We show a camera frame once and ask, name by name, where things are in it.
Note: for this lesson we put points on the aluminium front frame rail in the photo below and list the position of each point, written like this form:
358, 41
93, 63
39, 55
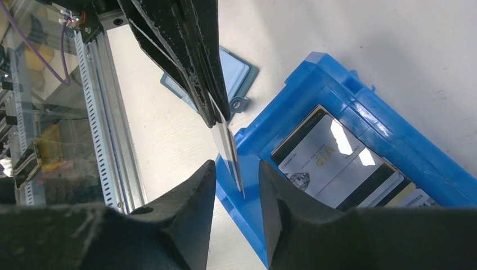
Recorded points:
117, 138

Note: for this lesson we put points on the teal leather card holder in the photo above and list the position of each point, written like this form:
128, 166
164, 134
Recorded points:
238, 74

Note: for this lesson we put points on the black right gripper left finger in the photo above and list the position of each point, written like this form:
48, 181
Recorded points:
171, 232

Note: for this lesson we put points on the blue plastic bin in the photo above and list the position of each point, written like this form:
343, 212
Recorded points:
322, 81

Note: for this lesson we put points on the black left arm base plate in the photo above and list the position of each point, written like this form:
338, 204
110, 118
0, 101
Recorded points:
94, 17

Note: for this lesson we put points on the striped credit card in bin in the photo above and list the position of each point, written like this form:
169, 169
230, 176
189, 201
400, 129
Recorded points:
323, 159

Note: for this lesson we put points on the gold striped card in bin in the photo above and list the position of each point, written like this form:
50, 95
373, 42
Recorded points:
404, 193

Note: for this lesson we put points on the white slotted cable duct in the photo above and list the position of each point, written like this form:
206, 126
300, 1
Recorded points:
103, 162

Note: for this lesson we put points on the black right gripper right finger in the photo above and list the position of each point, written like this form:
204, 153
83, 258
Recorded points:
303, 233

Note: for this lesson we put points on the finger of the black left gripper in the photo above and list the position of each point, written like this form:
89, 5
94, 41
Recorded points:
200, 25
157, 28

